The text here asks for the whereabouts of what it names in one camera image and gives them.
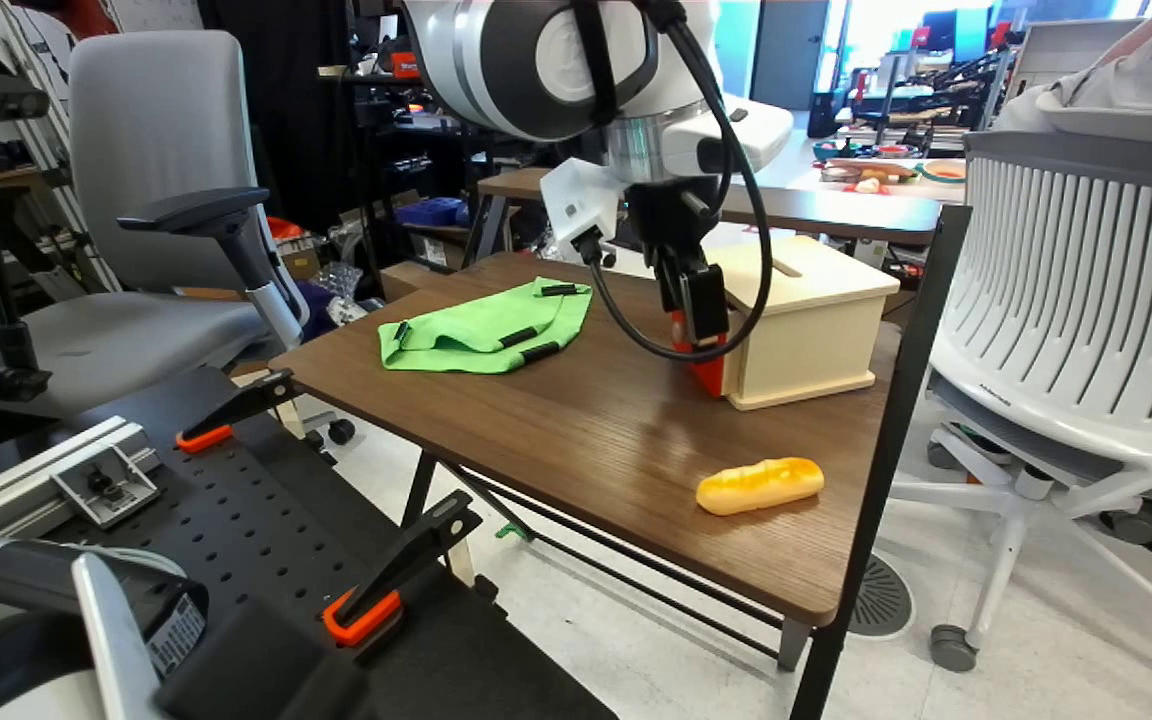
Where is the black orange clamp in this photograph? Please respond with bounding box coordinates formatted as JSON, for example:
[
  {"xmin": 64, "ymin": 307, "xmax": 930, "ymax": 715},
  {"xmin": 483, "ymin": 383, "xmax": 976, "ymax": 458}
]
[
  {"xmin": 320, "ymin": 491, "xmax": 481, "ymax": 648},
  {"xmin": 177, "ymin": 373, "xmax": 297, "ymax": 456}
]

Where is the long brown background table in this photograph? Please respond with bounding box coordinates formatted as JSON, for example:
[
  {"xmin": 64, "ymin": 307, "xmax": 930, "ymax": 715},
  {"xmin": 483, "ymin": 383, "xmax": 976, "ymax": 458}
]
[{"xmin": 468, "ymin": 167, "xmax": 939, "ymax": 261}]

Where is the white slatted chair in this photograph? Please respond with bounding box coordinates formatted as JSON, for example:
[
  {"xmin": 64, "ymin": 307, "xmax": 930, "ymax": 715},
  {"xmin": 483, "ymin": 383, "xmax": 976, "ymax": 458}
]
[{"xmin": 896, "ymin": 132, "xmax": 1152, "ymax": 671}]

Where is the grey office chair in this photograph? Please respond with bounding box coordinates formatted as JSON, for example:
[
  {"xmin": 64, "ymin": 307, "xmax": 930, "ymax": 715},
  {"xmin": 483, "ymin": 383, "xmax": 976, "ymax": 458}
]
[{"xmin": 0, "ymin": 29, "xmax": 310, "ymax": 418}]

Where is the wooden drawer with orange front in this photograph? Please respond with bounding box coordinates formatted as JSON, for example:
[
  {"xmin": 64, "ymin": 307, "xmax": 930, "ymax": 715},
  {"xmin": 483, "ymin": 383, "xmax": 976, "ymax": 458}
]
[{"xmin": 674, "ymin": 313, "xmax": 725, "ymax": 400}]

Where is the black orange clamp far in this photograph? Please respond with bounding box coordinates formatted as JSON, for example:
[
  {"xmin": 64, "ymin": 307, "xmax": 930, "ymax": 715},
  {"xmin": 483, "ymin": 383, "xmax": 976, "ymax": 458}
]
[{"xmin": 177, "ymin": 373, "xmax": 297, "ymax": 456}]

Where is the aluminium rail bracket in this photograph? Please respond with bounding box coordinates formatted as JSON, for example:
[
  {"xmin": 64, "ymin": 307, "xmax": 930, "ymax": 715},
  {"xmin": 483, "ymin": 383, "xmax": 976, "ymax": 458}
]
[{"xmin": 0, "ymin": 416, "xmax": 161, "ymax": 526}]

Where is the cream wooden box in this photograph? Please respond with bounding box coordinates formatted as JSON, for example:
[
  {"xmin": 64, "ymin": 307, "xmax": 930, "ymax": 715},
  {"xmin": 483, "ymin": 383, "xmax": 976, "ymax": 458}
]
[{"xmin": 725, "ymin": 229, "xmax": 896, "ymax": 411}]

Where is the green cloth bag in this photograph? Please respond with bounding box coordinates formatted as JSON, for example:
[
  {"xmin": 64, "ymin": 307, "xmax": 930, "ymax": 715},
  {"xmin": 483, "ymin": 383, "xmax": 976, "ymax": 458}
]
[{"xmin": 378, "ymin": 275, "xmax": 591, "ymax": 374}]

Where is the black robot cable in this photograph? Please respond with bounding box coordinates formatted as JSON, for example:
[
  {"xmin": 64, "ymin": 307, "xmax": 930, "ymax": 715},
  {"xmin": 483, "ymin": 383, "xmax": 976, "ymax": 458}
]
[{"xmin": 571, "ymin": 0, "xmax": 778, "ymax": 368}]

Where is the black orange clamp near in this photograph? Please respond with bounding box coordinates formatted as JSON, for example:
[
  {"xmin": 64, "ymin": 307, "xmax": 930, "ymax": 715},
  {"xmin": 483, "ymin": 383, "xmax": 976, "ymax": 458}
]
[{"xmin": 320, "ymin": 491, "xmax": 481, "ymax": 648}]

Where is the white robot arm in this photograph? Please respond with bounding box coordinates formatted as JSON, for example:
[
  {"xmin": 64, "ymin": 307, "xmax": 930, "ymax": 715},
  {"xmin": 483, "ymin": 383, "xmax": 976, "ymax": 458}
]
[{"xmin": 406, "ymin": 0, "xmax": 792, "ymax": 364}]

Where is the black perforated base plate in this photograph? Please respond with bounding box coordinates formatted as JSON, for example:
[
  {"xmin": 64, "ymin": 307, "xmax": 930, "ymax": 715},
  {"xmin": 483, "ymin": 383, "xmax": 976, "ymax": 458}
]
[{"xmin": 58, "ymin": 435, "xmax": 618, "ymax": 720}]

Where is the yellow toy bread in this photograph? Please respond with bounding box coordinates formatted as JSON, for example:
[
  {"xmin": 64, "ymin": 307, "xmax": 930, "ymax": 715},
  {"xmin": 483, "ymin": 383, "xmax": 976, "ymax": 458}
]
[{"xmin": 695, "ymin": 456, "xmax": 825, "ymax": 516}]

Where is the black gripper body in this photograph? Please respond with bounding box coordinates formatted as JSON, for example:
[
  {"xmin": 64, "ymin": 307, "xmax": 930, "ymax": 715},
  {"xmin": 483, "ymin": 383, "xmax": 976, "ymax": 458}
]
[{"xmin": 627, "ymin": 178, "xmax": 717, "ymax": 313}]

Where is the brown wooden table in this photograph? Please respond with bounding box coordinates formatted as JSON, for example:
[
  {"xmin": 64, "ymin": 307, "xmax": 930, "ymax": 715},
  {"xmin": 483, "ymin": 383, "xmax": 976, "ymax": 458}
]
[{"xmin": 267, "ymin": 246, "xmax": 976, "ymax": 720}]

